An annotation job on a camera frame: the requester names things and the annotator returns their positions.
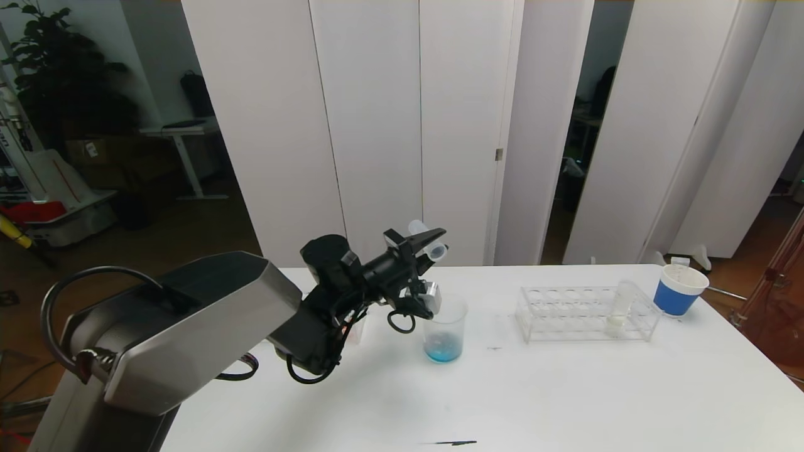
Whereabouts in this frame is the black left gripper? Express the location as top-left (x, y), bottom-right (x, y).
top-left (362, 227), bottom-right (449, 289)

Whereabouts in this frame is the test tube with blue pigment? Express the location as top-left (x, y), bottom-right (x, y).
top-left (408, 220), bottom-right (448, 262)

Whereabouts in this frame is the clear plastic beaker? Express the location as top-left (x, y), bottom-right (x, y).
top-left (422, 293), bottom-right (469, 364)

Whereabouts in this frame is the test tube with pale yellow pigment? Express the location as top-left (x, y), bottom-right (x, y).
top-left (607, 280), bottom-right (639, 335)

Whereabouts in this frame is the white partition panel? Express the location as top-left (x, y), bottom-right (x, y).
top-left (309, 0), bottom-right (425, 268)
top-left (668, 0), bottom-right (804, 259)
top-left (493, 0), bottom-right (595, 266)
top-left (183, 0), bottom-right (350, 266)
top-left (639, 0), bottom-right (778, 261)
top-left (562, 0), bottom-right (744, 266)
top-left (419, 0), bottom-right (525, 267)

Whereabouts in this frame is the paper cup with blue band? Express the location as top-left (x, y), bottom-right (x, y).
top-left (653, 264), bottom-right (710, 318)

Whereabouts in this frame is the white partition foot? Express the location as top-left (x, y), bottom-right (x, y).
top-left (653, 246), bottom-right (712, 272)

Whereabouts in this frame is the white standing desk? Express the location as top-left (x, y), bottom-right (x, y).
top-left (139, 118), bottom-right (230, 202)

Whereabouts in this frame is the black backpack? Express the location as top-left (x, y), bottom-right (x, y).
top-left (180, 70), bottom-right (216, 120)

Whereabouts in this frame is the brown cardboard box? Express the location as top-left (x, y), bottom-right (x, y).
top-left (65, 138), bottom-right (126, 166)

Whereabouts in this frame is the brown metal stand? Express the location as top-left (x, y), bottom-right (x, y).
top-left (729, 207), bottom-right (804, 384)

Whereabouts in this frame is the white machine base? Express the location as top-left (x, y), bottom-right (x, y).
top-left (19, 149), bottom-right (120, 247)

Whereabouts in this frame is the dark green potted plant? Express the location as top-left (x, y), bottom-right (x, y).
top-left (0, 0), bottom-right (141, 150)

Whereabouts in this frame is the yellow tool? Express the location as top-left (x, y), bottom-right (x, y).
top-left (0, 213), bottom-right (35, 249)

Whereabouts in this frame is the white machine column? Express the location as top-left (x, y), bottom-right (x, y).
top-left (0, 63), bottom-right (45, 203)

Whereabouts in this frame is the metal chair leg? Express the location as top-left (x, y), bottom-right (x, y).
top-left (0, 395), bottom-right (52, 418)

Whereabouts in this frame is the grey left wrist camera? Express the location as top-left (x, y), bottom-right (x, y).
top-left (407, 281), bottom-right (442, 316)

